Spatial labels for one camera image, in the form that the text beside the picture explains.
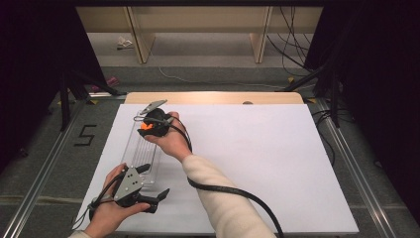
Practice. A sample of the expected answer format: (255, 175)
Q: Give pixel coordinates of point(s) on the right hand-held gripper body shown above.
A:
(157, 115)

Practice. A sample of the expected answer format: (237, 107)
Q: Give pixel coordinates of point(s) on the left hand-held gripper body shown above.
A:
(129, 186)

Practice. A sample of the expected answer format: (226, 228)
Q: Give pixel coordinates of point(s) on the clear plastic container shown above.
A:
(143, 153)

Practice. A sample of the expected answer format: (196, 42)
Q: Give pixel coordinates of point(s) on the person's right hand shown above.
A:
(171, 142)

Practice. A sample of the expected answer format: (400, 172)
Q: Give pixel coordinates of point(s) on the person's left hand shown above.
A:
(109, 211)

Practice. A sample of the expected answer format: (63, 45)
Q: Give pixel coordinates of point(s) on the pink object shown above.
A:
(112, 81)

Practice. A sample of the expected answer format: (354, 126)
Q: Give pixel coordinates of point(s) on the light wooden table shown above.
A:
(211, 97)

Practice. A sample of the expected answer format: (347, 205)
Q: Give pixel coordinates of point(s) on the crumpled white paper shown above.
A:
(124, 43)

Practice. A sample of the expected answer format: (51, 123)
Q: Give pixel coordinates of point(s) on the black metal stand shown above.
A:
(334, 99)
(66, 99)

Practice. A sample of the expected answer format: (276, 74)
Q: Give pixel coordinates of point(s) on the white table cover sheet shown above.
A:
(251, 158)

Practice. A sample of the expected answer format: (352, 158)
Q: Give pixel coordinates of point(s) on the light wooden shelf unit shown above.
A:
(198, 18)

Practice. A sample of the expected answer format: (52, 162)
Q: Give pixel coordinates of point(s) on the black curtain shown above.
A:
(379, 82)
(33, 66)

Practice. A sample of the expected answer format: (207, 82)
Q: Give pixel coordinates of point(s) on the aluminium floor rail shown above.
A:
(39, 185)
(356, 172)

